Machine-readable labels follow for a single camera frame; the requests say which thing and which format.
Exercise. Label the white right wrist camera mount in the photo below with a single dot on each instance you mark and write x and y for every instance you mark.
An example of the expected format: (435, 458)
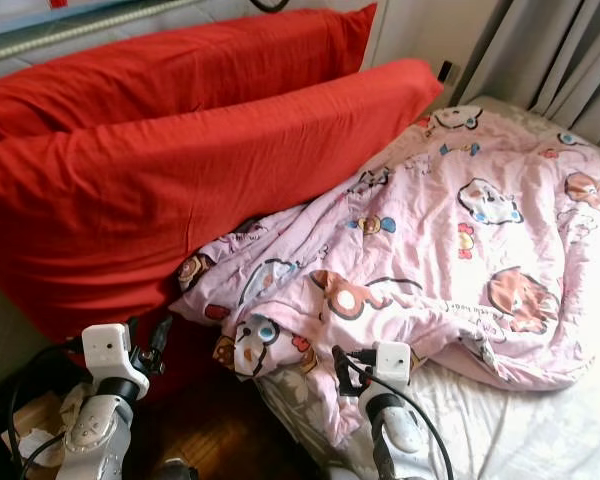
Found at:
(395, 362)

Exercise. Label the brown cardboard piece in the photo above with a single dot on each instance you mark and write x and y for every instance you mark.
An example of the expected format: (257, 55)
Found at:
(40, 415)

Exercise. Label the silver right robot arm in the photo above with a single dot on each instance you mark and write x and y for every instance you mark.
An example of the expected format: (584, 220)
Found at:
(395, 435)

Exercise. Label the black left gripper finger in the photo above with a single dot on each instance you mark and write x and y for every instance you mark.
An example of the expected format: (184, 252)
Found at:
(161, 333)
(135, 322)

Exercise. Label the grey robot left leg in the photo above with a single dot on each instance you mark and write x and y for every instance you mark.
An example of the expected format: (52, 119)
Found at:
(170, 469)

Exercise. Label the grey pleated curtain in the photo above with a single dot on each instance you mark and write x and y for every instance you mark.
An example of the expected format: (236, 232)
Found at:
(540, 50)

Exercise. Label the small black wall plug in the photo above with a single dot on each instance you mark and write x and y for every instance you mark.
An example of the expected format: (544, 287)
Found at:
(446, 72)

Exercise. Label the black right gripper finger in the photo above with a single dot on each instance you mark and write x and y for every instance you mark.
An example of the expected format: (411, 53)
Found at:
(340, 370)
(367, 354)

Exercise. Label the large red cushion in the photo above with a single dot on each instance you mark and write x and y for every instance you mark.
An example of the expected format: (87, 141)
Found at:
(170, 190)
(210, 60)

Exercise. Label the pink cartoon print blanket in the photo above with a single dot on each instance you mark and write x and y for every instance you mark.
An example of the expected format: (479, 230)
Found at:
(440, 230)

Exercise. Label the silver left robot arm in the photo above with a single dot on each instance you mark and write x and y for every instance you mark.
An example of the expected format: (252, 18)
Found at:
(100, 440)

